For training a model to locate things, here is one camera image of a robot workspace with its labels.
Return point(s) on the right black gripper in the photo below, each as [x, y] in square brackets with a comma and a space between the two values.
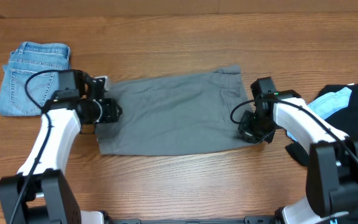
[248, 134]

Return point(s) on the grey shorts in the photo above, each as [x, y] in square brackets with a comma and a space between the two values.
[174, 116]

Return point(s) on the folded blue jeans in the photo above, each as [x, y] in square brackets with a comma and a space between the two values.
[30, 77]

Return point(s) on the light blue shirt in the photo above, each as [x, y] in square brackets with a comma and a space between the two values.
[331, 99]

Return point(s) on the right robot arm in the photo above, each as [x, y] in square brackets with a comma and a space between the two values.
[332, 176]

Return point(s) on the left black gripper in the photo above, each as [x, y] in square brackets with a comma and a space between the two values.
[110, 114]

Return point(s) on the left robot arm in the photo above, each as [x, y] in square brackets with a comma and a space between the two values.
[39, 192]

